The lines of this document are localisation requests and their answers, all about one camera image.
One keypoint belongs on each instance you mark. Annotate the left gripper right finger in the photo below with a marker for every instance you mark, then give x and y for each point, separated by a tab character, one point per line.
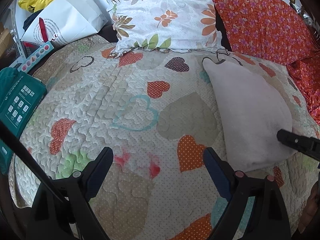
253	202

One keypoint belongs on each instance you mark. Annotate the heart-patterned quilted bedspread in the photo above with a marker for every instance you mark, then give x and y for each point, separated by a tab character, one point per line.
157	112

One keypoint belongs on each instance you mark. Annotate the light blue patterned box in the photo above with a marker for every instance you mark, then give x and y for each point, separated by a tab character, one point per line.
25	64

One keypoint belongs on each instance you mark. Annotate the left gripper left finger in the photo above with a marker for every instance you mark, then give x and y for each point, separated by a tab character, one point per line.
51	218

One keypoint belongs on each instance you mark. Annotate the white floral pillow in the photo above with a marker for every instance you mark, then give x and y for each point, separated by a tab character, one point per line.
178	25

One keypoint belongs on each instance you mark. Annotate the teal cardboard box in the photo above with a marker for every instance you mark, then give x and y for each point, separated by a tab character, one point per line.
20	96

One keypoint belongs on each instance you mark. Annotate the pale pink garment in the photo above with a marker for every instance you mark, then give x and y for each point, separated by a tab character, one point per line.
251	112

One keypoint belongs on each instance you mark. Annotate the red floral blanket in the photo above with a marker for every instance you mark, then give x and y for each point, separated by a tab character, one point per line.
305	74

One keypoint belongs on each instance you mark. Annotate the person's right hand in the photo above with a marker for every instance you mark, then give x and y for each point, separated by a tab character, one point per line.
310	209

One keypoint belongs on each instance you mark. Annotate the white metal shelf rack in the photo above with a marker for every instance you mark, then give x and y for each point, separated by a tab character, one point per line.
16	50

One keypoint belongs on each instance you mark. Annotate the red floral pillow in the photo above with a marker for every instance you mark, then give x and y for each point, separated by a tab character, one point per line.
266	29

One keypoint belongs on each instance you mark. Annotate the white paper bag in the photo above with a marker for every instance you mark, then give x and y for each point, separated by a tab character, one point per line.
66	21

